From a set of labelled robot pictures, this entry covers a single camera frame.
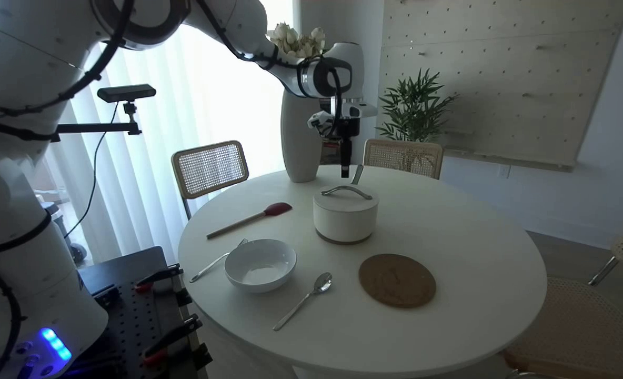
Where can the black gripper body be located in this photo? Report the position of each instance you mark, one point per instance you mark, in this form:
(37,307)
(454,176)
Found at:
(331,115)

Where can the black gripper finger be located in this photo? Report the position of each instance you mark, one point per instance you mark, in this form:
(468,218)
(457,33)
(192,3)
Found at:
(347,157)

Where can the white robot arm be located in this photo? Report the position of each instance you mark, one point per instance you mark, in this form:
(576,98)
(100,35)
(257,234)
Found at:
(50,54)

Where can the white ceramic bowl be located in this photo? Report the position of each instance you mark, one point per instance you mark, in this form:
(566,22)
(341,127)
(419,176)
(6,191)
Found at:
(259,265)

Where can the tall white ribbed vase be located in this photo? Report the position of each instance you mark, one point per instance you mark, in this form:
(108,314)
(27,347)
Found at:
(302,146)

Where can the green potted plant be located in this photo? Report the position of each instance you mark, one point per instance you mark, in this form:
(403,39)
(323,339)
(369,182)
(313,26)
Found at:
(414,108)

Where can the silver spoon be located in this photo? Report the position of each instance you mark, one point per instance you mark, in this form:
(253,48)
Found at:
(320,285)

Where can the round cork trivet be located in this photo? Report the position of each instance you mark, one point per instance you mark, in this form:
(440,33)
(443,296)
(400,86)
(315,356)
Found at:
(396,281)

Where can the silver fork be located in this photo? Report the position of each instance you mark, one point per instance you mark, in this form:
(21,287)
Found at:
(218,259)

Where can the red black clamp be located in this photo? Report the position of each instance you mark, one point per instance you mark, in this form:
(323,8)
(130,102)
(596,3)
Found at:
(171,275)
(170,342)

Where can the black perforated mounting board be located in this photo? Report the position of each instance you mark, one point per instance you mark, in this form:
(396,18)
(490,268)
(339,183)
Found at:
(138,320)

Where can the white saucepan with steel handle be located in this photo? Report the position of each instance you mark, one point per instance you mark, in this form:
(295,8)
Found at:
(344,228)

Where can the red spatula wooden handle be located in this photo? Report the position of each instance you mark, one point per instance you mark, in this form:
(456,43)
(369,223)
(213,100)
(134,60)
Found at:
(268,212)

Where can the wicker chair with metal frame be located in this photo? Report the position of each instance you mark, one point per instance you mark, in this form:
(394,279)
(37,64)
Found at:
(204,168)

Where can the large pegboard wall panel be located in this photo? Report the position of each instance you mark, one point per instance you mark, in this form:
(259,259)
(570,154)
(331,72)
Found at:
(522,76)

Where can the black camera on stand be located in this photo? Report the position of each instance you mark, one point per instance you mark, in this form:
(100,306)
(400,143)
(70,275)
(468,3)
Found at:
(115,115)

